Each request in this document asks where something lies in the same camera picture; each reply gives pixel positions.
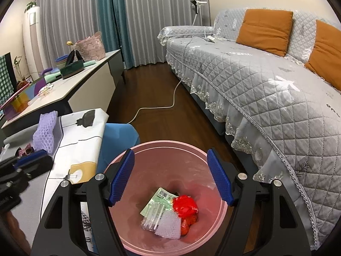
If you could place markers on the brown figurine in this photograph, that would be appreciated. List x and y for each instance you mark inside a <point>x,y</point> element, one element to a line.
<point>21,83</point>

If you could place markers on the bamboo plant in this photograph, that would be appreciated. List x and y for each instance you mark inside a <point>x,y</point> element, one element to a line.
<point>18,65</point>

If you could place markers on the pink dark printed wrapper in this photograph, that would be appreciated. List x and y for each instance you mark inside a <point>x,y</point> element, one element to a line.
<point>26,149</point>

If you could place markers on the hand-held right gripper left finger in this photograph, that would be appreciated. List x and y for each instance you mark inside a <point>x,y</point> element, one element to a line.
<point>122,178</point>

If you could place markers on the green plant on air conditioner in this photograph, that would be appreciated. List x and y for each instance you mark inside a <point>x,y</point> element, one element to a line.
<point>31,6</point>

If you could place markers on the dark green handbag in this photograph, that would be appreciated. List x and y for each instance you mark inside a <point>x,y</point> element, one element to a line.
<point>72,68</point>

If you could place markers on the metal binder clip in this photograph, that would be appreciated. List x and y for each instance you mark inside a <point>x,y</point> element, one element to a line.
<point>72,176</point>

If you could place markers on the green panda print packet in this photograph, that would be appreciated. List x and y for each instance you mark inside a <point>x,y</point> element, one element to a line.
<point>159,196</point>

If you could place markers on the yellow round ornament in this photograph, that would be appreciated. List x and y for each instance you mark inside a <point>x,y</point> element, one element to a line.
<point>69,43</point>

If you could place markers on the white foam net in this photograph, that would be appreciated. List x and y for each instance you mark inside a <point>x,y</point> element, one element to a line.
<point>167,226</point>

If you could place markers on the white standing air conditioner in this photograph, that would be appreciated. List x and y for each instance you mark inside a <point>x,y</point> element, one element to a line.
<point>32,42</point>

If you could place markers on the sofa with grey quilted cover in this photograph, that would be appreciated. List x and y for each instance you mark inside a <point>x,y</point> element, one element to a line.
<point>253,98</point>

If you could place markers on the white stand with black head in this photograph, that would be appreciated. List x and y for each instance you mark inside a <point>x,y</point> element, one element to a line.
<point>197,4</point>

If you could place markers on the multicolour storage box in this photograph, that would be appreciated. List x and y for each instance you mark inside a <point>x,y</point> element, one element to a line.
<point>16,104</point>

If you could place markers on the mint green tray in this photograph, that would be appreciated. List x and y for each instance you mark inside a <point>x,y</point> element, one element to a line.
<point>52,77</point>

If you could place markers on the white power strip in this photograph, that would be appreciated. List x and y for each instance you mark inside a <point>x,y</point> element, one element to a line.
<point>213,39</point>

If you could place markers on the clear plastic bag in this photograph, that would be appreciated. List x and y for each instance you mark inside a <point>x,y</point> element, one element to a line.
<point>47,90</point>

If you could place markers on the pink lace basket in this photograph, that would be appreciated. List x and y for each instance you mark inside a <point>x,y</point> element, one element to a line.
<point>89,46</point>

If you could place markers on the orange cushion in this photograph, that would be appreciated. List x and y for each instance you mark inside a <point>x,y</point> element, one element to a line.
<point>263,32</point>
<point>326,56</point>

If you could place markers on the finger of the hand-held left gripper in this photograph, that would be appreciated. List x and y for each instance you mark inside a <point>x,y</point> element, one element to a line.
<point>14,184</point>
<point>32,158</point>

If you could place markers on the red plastic bag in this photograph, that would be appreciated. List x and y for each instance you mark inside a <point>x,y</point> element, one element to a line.
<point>185,205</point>

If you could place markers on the purple foam net sleeve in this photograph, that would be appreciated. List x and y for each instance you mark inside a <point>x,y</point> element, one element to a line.
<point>45,130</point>

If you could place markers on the grey curtain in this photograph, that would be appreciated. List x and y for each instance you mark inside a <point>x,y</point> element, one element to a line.
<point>159,18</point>
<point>69,13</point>

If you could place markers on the clear plastic wrapper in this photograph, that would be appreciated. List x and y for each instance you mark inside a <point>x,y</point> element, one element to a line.
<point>150,218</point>

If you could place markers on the white top coffee table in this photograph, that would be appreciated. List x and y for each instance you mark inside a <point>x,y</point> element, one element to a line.
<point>80,85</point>

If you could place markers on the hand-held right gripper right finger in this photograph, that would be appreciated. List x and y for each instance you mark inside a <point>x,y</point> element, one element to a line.
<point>219,178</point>

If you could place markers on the stack of plastic bowls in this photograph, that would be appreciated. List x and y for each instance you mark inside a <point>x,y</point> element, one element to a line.
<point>62,61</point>

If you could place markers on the teal curtain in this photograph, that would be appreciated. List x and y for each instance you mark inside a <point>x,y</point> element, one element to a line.
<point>109,10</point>

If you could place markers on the pink waste bin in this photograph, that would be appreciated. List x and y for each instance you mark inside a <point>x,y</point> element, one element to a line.
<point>202,221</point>

